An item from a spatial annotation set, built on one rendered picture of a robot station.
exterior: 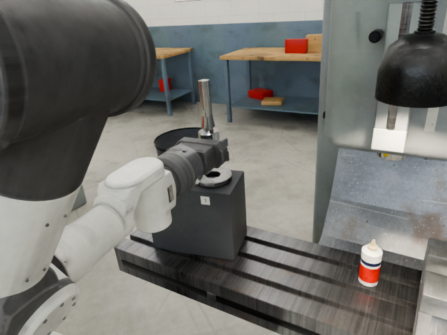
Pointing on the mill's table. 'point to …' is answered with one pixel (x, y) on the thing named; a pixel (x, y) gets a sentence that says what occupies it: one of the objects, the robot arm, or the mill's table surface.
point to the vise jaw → (434, 296)
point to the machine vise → (434, 254)
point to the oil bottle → (370, 264)
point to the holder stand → (208, 217)
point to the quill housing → (343, 66)
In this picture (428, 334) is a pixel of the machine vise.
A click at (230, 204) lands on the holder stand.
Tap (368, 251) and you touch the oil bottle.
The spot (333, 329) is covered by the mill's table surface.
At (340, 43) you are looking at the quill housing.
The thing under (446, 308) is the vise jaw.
